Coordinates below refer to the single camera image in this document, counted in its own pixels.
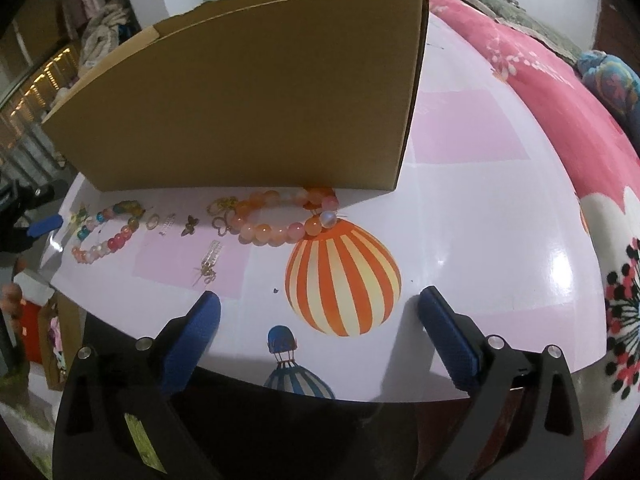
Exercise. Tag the brown cardboard box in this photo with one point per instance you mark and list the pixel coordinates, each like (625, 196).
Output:
(240, 110)

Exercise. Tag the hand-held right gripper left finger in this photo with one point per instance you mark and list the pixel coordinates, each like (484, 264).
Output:
(190, 342)

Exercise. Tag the red box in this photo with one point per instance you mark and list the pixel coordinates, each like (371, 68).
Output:
(32, 330)

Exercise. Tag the large glass window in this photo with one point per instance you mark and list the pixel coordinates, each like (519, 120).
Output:
(35, 90)

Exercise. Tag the small bronze butterfly charm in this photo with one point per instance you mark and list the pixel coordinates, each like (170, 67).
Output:
(190, 225)

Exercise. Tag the gold hair pin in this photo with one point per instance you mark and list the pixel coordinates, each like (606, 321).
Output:
(209, 260)

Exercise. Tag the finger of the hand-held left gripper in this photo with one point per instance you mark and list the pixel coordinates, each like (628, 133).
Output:
(45, 225)
(35, 196)

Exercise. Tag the pile of clothes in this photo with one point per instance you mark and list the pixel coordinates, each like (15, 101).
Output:
(102, 30)

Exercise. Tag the pink floral blanket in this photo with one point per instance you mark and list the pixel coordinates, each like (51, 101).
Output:
(550, 110)

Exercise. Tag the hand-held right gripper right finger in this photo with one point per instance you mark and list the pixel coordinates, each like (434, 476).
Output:
(450, 340)

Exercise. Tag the grey fuzzy blanket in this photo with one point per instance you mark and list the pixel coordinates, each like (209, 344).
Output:
(530, 25)

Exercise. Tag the blue patterned blanket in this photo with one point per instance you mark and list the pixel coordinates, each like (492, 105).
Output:
(607, 80)

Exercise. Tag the small yellow green charm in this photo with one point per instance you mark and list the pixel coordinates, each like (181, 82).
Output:
(77, 214)

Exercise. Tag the small cardboard carton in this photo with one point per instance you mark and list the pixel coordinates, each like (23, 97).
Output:
(62, 330)

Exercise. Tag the clear crystal earring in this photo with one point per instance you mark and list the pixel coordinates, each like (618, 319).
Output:
(167, 224)

